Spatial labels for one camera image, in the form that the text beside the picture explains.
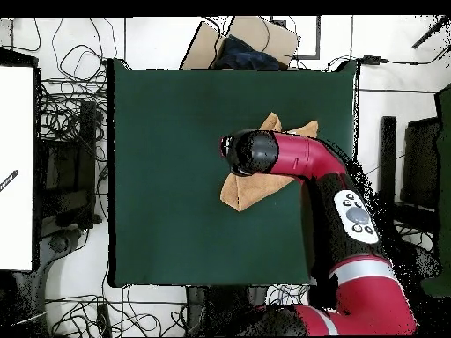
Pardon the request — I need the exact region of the tan terry towel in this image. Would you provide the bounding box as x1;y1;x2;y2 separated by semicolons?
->
219;111;320;213

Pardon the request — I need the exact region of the dark green table cloth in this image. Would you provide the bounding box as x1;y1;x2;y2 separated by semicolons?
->
107;58;359;289

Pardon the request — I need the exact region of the dark blue clothing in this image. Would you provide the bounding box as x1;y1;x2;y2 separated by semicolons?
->
212;33;283;70

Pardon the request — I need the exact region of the brown cardboard box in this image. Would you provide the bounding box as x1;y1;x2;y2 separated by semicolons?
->
180;15;300;70

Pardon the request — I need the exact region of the black equipment rack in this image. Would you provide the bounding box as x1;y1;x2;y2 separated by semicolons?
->
36;100;104;230

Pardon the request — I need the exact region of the black upright bar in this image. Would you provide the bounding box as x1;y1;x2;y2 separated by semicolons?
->
375;115;398;212

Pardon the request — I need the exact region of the white board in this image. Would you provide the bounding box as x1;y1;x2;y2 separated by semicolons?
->
0;65;36;272

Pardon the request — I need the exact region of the black power strip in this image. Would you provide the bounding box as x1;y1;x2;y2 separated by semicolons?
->
95;303;113;338

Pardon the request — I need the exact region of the black marker pen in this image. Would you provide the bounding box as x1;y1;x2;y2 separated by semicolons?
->
0;169;19;193

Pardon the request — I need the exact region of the black rod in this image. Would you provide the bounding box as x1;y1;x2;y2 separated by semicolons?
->
411;15;451;49

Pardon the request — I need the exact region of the black cable tangle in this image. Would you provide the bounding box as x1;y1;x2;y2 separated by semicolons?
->
36;17;117;142
390;210;438;254

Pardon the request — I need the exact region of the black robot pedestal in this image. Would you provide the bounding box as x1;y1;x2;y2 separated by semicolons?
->
185;285;270;337

